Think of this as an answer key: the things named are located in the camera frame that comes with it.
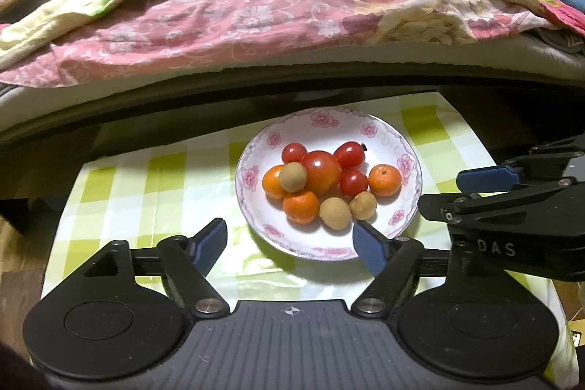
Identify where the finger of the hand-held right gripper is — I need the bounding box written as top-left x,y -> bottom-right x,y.
418,179 -> 577,231
457,134 -> 585,194

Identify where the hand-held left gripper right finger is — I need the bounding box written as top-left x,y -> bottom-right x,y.
350,220 -> 453,320

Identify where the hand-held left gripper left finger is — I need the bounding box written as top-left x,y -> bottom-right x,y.
84,217 -> 231,320

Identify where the brown longan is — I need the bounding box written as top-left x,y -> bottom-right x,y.
279,162 -> 307,193
350,191 -> 378,221
319,197 -> 352,231

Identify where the small tangerine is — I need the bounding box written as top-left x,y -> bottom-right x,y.
282,189 -> 321,225
368,164 -> 402,197

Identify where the red cherry tomato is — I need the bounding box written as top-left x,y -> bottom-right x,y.
339,170 -> 369,198
333,142 -> 367,170
281,142 -> 308,164

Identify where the orange tomato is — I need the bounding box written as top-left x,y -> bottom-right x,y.
262,164 -> 288,201

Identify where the large red tomato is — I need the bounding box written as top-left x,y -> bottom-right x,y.
301,150 -> 343,196

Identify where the white plate with pink flowers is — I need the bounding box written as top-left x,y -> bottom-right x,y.
235,107 -> 422,263

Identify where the green checked tablecloth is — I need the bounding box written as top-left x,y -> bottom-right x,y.
43,91 -> 572,390

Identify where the pink floral quilt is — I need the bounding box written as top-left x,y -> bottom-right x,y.
0,0 -> 572,89

